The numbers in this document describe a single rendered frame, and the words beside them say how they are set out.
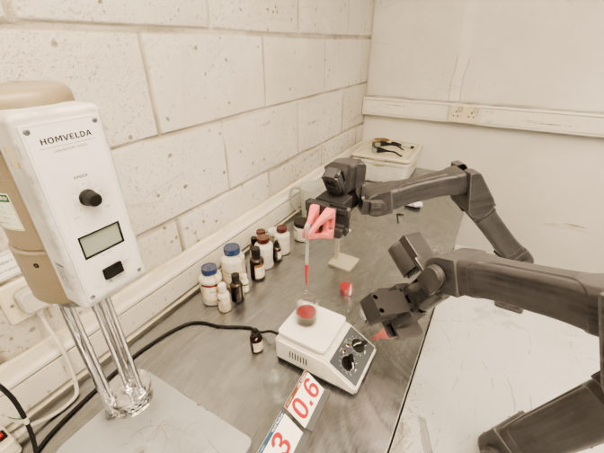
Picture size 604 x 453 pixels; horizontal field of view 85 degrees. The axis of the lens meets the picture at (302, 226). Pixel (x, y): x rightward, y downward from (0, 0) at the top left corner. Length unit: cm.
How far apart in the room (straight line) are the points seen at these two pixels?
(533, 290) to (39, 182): 53
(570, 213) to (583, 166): 24
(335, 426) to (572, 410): 40
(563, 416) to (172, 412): 64
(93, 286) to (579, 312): 51
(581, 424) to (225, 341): 68
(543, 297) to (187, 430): 63
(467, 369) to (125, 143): 93
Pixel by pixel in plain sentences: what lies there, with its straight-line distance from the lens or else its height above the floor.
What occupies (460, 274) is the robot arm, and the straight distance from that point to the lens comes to 53.
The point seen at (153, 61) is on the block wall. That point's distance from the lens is 90.
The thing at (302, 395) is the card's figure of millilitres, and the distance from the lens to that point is 75.
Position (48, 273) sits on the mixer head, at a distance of 45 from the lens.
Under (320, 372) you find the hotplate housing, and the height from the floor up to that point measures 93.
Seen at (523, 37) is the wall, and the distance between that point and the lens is 198.
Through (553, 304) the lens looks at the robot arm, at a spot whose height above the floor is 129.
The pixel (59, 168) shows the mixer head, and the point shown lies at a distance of 37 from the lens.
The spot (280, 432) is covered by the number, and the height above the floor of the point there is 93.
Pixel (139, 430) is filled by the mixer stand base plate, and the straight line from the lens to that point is 79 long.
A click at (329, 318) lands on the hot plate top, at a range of 80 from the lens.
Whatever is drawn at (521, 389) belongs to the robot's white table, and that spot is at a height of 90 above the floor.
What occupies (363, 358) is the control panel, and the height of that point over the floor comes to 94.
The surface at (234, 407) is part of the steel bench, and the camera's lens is 78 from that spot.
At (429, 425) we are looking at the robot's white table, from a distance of 79.
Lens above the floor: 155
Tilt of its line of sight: 29 degrees down
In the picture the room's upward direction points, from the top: straight up
